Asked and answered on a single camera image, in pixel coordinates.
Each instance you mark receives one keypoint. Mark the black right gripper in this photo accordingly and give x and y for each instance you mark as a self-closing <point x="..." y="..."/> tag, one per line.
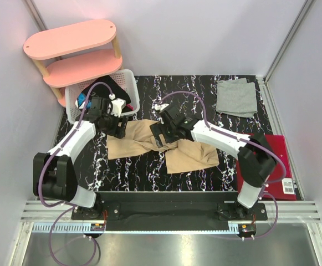
<point x="158" y="128"/>

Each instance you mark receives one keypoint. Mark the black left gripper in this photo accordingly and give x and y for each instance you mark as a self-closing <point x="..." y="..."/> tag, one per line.
<point x="118" y="132"/>

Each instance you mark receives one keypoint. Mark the beige t shirt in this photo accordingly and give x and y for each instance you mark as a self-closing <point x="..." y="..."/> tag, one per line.
<point x="180" y="156"/>

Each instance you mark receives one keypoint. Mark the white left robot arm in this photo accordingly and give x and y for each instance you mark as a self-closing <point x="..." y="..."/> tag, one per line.
<point x="54" y="175"/>

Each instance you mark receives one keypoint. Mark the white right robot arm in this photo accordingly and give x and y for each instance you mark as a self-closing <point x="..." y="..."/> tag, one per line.
<point x="253" y="153"/>

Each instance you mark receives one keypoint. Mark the black t shirt in basket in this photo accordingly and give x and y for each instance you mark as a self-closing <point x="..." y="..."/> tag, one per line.
<point x="103" y="92"/>

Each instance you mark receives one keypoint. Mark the blue white patterned garment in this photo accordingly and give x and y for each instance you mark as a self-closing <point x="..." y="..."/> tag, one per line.
<point x="80" y="101"/>

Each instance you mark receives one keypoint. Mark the white plastic laundry basket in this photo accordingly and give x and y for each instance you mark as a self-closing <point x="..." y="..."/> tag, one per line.
<point x="124" y="78"/>

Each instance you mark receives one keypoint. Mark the pink three-tier wooden shelf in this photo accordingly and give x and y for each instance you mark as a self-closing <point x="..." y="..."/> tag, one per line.
<point x="75" y="53"/>

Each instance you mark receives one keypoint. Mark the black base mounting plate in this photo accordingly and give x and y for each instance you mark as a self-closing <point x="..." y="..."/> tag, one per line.
<point x="169" y="212"/>

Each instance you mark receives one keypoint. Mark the folded grey t shirt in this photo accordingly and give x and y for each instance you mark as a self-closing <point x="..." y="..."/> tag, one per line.
<point x="236" y="97"/>

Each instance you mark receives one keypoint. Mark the left electronics connector board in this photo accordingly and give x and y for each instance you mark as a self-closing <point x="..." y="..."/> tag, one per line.
<point x="97" y="227"/>

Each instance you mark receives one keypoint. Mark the electronics connector board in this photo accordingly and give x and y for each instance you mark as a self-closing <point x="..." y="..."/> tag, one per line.
<point x="248" y="228"/>
<point x="97" y="227"/>

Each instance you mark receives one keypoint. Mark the right electronics connector board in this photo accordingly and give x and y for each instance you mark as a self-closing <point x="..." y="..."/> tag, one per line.
<point x="248" y="228"/>

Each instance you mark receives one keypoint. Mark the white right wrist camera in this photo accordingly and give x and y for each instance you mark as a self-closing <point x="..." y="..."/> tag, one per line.
<point x="160" y="107"/>

